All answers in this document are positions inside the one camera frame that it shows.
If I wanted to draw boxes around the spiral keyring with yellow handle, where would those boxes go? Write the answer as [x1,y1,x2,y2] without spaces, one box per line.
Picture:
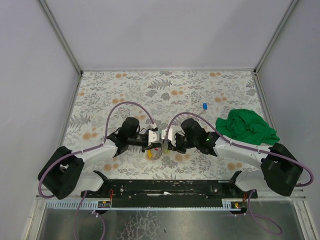
[145,141,172,160]

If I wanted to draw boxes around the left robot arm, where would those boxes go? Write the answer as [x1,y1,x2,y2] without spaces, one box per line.
[37,117,161,200]

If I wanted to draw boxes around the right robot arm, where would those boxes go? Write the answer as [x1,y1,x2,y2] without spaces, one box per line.
[165,118,303,197]

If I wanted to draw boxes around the blue tag key upper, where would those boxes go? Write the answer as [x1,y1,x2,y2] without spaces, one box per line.
[199,103,208,116]

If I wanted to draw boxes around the floral table mat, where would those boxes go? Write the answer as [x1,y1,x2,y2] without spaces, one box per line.
[62,70,263,180]

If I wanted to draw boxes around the green cloth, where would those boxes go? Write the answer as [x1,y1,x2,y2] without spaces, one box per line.
[215,109,280,145]

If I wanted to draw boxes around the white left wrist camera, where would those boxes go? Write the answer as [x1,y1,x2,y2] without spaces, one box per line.
[147,123,161,146]

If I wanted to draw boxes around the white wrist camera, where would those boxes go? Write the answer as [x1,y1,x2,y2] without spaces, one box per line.
[160,128,178,146]
[147,123,161,146]

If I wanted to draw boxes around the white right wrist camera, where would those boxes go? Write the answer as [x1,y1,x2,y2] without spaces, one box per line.
[160,128,178,146]

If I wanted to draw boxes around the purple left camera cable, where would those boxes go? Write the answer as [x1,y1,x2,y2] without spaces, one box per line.
[37,101,157,200]

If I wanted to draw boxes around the purple camera cable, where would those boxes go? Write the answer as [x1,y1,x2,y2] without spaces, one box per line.
[165,111,315,187]
[37,101,157,200]

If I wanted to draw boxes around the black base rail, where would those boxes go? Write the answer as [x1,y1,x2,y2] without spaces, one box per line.
[81,179,250,201]

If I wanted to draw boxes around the white cable duct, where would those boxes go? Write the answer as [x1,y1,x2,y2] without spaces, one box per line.
[46,196,242,212]

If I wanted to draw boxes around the purple floor cable left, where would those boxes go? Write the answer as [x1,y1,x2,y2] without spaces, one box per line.
[72,189,107,240]

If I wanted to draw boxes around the purple floor cable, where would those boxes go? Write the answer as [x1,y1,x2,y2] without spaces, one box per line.
[72,189,107,240]
[234,191,283,236]

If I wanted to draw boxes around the purple floor cable right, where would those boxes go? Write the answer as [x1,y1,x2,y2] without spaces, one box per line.
[234,191,283,236]

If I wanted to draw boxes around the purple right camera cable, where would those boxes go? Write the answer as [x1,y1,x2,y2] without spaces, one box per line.
[165,111,315,187]

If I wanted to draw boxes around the left aluminium frame post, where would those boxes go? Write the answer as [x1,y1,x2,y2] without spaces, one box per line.
[36,0,83,76]

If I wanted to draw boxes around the aluminium frame post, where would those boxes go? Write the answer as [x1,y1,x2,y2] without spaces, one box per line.
[36,0,83,76]
[253,0,300,75]

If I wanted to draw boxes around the right aluminium frame post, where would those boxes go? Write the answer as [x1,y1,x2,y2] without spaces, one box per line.
[253,0,300,75]

